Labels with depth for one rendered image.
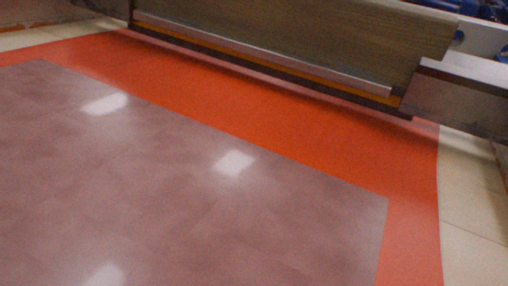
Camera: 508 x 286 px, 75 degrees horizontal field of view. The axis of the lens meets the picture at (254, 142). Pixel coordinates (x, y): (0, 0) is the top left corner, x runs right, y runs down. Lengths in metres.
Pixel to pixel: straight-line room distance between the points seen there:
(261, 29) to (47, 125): 0.21
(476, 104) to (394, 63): 0.07
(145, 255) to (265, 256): 0.06
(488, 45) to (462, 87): 0.24
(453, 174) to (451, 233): 0.08
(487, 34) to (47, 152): 0.52
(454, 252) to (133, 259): 0.18
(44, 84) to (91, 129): 0.08
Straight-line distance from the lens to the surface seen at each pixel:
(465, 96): 0.33
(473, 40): 0.55
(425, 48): 0.33
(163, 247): 0.18
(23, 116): 0.29
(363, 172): 0.26
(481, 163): 0.35
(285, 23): 0.35
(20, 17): 0.48
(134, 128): 0.26
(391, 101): 0.35
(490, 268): 0.24
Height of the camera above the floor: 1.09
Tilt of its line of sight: 32 degrees down
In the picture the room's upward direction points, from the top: 11 degrees clockwise
